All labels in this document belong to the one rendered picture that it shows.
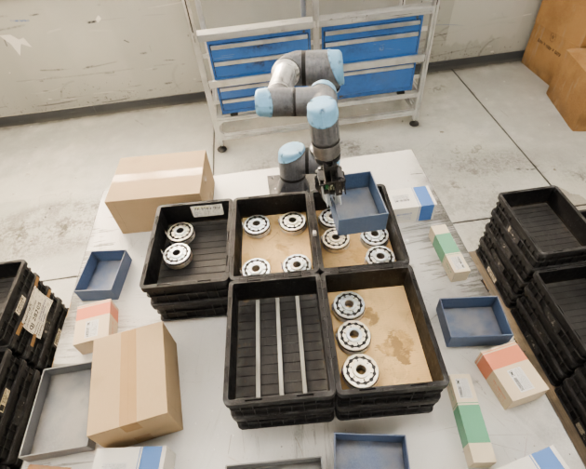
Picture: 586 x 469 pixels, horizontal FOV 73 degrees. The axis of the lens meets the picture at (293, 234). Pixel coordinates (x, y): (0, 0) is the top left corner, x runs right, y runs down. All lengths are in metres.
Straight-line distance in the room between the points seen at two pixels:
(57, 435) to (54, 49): 3.39
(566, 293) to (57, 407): 2.09
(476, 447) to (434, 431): 0.12
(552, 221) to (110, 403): 2.04
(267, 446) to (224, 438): 0.13
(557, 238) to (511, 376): 0.99
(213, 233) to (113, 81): 2.86
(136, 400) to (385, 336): 0.76
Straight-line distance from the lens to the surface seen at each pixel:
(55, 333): 2.44
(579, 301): 2.20
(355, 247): 1.51
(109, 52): 4.17
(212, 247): 1.57
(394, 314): 1.36
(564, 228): 2.32
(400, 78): 3.43
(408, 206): 1.74
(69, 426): 1.56
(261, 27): 3.03
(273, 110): 1.10
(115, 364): 1.38
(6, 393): 2.14
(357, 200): 1.33
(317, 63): 1.45
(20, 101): 4.67
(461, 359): 1.48
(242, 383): 1.26
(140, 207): 1.81
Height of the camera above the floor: 1.98
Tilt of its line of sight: 48 degrees down
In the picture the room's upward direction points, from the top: 6 degrees counter-clockwise
